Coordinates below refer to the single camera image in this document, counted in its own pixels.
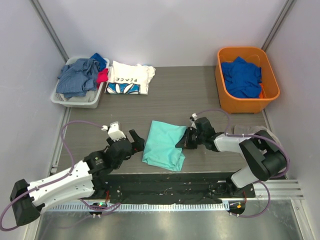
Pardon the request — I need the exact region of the teal t shirt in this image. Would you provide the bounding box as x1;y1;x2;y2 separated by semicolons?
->
142;120;187;172

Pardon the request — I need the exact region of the white printed t shirt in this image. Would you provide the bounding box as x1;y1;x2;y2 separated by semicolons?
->
104;60;156;95

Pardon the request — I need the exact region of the white laundry basket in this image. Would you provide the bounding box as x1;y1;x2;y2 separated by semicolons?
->
51;57;110;109

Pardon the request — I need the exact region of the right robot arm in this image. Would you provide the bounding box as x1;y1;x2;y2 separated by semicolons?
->
175;117;288;198

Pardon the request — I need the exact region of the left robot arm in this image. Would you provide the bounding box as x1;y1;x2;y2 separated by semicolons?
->
9;129;145;227

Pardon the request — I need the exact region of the grey bucket hat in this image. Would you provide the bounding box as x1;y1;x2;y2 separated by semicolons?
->
233;125;282;146

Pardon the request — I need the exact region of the grey garment in basket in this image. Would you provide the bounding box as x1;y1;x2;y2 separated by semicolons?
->
68;90;98;103

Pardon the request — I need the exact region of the royal blue garment in tub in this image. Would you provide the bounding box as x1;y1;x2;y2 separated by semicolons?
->
221;56;262;99

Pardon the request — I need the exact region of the orange garment in tub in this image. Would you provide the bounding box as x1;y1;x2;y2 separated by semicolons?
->
259;83;266;99

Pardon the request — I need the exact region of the red garment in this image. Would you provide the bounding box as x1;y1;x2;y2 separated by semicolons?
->
96;68;109;85

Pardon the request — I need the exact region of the blue checked shirt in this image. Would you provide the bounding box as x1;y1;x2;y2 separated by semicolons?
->
56;58;100;99

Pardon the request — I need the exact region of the blue garment in basket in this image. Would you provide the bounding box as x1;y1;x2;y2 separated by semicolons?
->
90;52;108;72

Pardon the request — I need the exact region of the orange plastic tub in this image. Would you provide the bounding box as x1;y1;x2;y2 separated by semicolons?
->
215;46;280;114

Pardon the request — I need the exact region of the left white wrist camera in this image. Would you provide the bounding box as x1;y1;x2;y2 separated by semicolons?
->
101;121;126;142

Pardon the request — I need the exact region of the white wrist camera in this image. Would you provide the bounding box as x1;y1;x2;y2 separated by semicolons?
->
101;121;126;142
189;113;198;129

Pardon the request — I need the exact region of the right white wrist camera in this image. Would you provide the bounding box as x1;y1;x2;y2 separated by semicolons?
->
189;113;198;129

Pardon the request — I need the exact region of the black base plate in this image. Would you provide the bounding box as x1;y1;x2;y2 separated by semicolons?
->
89;172;256;205

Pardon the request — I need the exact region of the white slotted cable duct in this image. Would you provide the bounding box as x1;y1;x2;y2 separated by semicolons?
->
47;201;230;212

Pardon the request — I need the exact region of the aluminium rail frame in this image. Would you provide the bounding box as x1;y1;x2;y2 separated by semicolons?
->
253;179;304;200

